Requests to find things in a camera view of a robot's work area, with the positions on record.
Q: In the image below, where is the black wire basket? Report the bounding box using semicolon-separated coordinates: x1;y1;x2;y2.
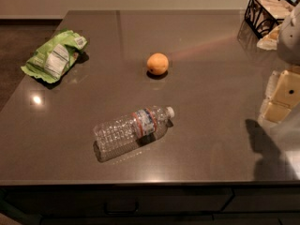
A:
244;0;295;38

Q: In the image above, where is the black drawer handle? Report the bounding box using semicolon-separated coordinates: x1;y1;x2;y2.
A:
103;202;139;216

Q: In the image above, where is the orange fruit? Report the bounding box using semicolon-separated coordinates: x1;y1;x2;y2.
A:
147;52;169;76

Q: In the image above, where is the green chip bag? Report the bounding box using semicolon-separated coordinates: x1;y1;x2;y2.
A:
21;30;88;83

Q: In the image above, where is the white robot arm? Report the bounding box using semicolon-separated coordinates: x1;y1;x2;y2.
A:
259;5;300;124

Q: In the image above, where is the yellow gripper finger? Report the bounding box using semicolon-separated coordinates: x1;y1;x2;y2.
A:
265;70;280;98
262;70;300;124

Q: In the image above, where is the clear plastic water bottle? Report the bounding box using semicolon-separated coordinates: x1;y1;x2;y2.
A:
93;106;175;162

